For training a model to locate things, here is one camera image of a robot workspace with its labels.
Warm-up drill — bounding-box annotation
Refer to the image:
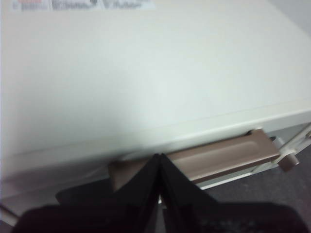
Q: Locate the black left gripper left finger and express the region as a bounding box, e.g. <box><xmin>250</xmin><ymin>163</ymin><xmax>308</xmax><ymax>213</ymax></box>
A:
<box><xmin>55</xmin><ymin>153</ymin><xmax>160</xmax><ymax>233</ymax></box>

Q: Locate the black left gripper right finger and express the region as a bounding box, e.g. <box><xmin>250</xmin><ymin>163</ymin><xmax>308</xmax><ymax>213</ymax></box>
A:
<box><xmin>159</xmin><ymin>152</ymin><xmax>219</xmax><ymax>233</ymax></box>

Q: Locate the cream Toshiba toaster oven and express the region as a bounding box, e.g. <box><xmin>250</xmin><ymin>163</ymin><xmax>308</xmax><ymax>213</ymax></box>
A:
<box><xmin>0</xmin><ymin>0</ymin><xmax>311</xmax><ymax>207</ymax></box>

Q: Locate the printed warning label sticker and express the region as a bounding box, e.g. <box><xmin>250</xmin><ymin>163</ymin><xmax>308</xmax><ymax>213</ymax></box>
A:
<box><xmin>12</xmin><ymin>0</ymin><xmax>156</xmax><ymax>12</ymax></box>

